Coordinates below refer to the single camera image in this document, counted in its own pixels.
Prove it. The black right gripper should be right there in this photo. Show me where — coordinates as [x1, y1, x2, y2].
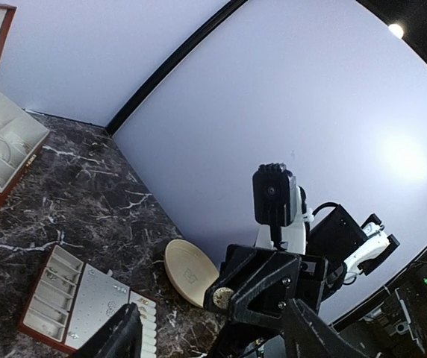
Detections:
[203, 244, 328, 324]

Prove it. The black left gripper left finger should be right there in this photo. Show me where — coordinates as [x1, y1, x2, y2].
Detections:
[72, 303, 143, 358]

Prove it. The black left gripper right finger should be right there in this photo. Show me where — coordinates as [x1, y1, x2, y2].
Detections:
[281, 299, 366, 358]

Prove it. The gold round crystal earring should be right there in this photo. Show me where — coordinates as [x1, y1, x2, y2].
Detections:
[212, 287, 234, 310]

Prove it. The red jewelry tray insert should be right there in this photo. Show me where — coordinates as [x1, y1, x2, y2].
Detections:
[19, 245, 158, 357]

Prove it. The beige round plate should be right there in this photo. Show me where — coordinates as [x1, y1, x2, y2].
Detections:
[164, 239, 219, 308]

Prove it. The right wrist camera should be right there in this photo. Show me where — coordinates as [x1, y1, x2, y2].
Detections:
[252, 163, 314, 254]

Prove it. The right black frame post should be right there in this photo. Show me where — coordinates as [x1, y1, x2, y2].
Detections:
[105, 0, 248, 136]

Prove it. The silver bangle bracelet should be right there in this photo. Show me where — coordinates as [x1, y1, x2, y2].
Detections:
[0, 136, 13, 163]

